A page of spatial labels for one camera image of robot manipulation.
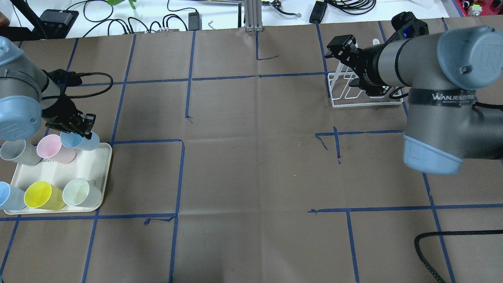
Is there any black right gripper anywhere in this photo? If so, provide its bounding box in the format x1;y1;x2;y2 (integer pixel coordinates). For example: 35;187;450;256
342;46;387;97

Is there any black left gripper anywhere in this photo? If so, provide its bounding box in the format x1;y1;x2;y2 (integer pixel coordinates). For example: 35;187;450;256
42;97;96;140

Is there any light blue cup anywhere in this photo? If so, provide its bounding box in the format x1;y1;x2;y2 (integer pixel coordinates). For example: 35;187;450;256
60;131;99;151

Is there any pale green cup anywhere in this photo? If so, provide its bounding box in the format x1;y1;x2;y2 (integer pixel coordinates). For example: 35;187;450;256
62;178;102;208

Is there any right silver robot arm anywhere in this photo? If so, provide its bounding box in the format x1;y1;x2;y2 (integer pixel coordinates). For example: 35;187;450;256
327;26;503;175

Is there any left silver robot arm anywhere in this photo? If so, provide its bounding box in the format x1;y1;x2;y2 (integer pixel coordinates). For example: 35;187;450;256
0;37;96;140

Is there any pink cup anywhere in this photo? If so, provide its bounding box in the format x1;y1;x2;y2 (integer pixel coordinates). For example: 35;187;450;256
36;134;77;164

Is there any grey cup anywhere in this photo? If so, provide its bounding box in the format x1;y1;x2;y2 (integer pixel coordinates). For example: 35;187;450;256
0;140;42;165

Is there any yellow cup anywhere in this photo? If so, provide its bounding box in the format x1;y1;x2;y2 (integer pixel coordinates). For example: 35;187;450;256
24;181;65;211

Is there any cream plastic tray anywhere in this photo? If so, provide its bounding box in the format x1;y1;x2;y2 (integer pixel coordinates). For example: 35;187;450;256
4;143;112;215

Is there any black power adapter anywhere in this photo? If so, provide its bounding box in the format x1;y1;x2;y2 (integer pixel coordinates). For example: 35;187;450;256
308;0;327;24

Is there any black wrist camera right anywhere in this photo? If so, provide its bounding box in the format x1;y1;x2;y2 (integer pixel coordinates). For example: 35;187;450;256
325;35;358;61

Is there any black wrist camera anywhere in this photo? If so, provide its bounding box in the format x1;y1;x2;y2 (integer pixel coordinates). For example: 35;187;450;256
45;69;83;88
325;35;358;61

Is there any white wire cup rack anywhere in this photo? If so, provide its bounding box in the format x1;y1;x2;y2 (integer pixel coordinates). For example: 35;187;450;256
327;60;405;108

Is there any black braided left cable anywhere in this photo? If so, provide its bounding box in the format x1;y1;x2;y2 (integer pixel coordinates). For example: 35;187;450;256
63;72;114;99

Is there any black braided cable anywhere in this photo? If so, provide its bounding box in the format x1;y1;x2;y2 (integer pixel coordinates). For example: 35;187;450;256
63;72;114;99
414;230;503;283

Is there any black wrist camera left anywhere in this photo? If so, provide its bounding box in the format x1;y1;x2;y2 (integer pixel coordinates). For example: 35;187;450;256
45;69;83;88

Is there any aluminium frame post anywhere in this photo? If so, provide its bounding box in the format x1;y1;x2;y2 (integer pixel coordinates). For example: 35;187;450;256
244;0;263;32

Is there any black braided right cable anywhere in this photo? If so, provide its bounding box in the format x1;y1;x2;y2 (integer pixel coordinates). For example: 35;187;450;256
414;230;503;283

